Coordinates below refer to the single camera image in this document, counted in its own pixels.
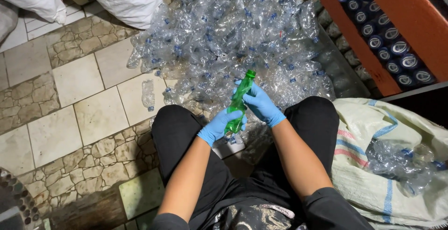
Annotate person's right hand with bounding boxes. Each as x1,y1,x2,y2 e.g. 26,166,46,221
233,80,287,129

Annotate rows of blue cans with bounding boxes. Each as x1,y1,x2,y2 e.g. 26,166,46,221
323,0,437,89

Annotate person's dark printed shirt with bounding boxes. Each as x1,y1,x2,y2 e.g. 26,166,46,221
151,187,375,230

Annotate clear bottles inside sack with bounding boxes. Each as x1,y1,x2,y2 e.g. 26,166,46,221
365,138,448,198

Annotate heap of crushed clear bottles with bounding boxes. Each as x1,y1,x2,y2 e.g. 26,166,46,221
126,0,337,165

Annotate dark wooden board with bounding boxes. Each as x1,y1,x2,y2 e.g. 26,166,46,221
48,185,127,230

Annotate round pebble mosaic mat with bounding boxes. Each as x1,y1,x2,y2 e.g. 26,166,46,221
0,167,43,230

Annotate striped woven sack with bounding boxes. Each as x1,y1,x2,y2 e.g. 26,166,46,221
330,98,448,230

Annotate grey metal sheet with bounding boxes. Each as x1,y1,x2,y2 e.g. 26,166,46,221
312,24,371,100

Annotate green plastic bottle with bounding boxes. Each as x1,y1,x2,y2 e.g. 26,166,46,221
224,69,257,135

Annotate single clear plastic bottle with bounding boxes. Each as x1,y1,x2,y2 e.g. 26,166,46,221
141,79,156,112

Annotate person's black trousers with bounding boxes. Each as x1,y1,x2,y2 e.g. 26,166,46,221
151,96,341,230

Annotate orange wooden rack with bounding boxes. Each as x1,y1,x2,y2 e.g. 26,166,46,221
309,0,448,98

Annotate person's left hand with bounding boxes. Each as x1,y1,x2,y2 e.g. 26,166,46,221
197,108,248,147

